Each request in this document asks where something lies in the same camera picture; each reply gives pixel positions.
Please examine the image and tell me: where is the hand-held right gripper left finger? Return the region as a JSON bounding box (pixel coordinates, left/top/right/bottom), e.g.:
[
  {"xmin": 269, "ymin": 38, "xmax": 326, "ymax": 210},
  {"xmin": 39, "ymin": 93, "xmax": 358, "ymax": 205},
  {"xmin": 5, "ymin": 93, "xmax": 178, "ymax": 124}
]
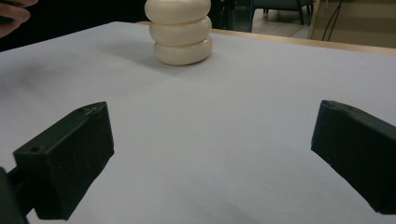
[{"xmin": 12, "ymin": 101, "xmax": 115, "ymax": 221}]

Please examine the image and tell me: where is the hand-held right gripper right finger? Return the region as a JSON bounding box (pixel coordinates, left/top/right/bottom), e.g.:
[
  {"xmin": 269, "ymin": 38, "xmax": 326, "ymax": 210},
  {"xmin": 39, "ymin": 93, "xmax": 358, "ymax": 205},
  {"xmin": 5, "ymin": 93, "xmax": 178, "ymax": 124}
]
[{"xmin": 310, "ymin": 99, "xmax": 396, "ymax": 216}]

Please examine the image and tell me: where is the cream ribbed cup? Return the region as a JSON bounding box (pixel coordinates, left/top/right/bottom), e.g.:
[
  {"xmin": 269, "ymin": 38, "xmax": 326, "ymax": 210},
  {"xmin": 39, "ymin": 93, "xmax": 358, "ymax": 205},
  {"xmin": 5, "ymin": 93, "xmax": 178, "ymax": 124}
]
[{"xmin": 144, "ymin": 0, "xmax": 215, "ymax": 67}]

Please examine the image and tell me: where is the light wooden partition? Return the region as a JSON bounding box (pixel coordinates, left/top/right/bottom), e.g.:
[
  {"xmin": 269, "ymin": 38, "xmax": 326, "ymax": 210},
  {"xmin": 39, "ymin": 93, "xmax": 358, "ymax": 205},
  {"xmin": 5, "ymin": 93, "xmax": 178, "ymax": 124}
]
[{"xmin": 307, "ymin": 0, "xmax": 396, "ymax": 49}]

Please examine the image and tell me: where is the white table cover sheet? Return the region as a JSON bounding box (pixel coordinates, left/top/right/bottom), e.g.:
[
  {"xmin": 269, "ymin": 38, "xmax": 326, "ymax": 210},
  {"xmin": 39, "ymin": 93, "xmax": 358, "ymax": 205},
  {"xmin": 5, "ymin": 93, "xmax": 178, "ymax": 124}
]
[{"xmin": 0, "ymin": 21, "xmax": 396, "ymax": 224}]

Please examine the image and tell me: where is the dark chair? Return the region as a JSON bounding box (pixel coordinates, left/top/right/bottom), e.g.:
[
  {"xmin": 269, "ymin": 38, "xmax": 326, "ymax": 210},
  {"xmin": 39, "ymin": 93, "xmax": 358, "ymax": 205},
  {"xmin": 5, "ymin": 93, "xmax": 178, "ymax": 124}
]
[{"xmin": 252, "ymin": 0, "xmax": 315, "ymax": 26}]

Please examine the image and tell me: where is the black hanging cable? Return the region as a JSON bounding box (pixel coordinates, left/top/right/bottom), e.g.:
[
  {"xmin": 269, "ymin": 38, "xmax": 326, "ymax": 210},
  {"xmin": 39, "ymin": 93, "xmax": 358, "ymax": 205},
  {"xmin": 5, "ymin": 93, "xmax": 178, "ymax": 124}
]
[{"xmin": 321, "ymin": 0, "xmax": 344, "ymax": 42}]

